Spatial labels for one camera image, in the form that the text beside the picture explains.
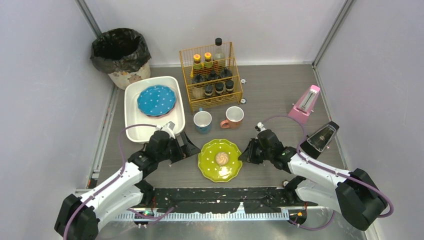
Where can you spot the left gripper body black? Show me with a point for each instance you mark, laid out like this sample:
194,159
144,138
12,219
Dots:
180,147

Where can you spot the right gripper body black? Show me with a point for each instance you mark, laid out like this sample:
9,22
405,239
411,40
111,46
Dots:
257,149

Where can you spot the green polka dot plate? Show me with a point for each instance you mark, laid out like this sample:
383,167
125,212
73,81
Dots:
210,169

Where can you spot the blue mug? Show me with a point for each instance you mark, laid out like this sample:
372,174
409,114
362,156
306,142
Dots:
203,121

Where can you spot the pink mug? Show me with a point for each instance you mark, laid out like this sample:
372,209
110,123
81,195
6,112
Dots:
234,116

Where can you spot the blue polka dot plate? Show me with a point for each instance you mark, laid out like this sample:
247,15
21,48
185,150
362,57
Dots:
156,100

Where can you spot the dark spice bottle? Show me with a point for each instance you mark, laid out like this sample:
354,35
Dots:
208,91

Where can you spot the small dark pepper bottle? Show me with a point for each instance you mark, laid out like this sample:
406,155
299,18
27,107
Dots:
219,88

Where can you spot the small black cap jar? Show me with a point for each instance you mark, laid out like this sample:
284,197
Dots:
229,86

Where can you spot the brown spice jar black cap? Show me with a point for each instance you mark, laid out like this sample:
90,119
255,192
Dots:
211,77

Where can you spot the sauce bottle yellow cap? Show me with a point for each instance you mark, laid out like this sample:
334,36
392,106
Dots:
197,66
208,64

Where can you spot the white shaker bottle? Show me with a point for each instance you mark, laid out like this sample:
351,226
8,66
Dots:
225,74

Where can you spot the tall clear oil bottle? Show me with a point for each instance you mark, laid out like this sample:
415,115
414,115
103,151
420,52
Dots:
219,57

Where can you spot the pink polka dot plate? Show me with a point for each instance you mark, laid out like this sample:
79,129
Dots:
156,116

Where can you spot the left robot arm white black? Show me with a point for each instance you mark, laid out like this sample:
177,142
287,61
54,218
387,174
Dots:
83,217

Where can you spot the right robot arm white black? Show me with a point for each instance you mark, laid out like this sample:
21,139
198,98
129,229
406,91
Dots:
353,194

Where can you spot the steamed bun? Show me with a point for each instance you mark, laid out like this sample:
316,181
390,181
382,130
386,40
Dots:
222,158

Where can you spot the white plastic basin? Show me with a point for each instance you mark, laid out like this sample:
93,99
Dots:
144,127

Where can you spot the pink box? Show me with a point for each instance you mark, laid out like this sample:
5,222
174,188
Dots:
303,108

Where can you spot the trash bin with black bag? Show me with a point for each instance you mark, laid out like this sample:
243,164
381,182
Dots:
122,54

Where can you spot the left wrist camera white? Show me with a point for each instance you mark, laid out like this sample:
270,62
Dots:
168,128

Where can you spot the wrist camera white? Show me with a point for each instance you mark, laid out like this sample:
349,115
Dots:
168,128
260,127

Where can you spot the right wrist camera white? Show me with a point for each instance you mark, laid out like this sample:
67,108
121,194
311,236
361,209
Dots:
260,127

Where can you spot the black base mount strip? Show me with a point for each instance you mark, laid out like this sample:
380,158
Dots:
224,200

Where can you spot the yellow wire basket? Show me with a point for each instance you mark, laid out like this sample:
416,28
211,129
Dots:
186,60

